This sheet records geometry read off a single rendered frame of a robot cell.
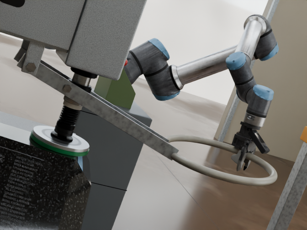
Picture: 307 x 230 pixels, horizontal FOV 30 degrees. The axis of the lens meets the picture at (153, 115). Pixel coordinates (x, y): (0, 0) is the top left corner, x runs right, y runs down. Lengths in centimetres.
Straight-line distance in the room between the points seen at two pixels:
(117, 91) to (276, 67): 508
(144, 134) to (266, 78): 589
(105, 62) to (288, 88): 632
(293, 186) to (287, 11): 481
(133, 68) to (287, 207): 117
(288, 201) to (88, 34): 182
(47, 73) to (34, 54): 9
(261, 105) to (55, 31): 99
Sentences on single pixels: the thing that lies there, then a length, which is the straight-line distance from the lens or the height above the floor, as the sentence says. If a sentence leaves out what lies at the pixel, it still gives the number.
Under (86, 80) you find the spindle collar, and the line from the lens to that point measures 204.
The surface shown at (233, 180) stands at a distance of 213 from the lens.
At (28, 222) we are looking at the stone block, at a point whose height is 65.
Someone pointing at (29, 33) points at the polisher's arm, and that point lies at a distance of 191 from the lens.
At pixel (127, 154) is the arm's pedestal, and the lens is 310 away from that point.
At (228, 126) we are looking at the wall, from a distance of 782.
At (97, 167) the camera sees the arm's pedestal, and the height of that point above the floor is 52.
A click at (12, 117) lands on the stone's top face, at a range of 227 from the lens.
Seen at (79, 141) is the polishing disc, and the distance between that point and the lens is 214.
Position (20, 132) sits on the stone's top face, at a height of 83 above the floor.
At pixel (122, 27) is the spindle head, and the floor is 131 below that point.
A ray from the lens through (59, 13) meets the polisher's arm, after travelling 191.
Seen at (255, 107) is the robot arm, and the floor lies 117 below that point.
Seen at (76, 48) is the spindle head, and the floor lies 120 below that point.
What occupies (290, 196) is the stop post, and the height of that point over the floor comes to 69.
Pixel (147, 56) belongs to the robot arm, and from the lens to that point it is 312.
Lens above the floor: 143
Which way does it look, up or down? 10 degrees down
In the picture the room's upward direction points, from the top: 20 degrees clockwise
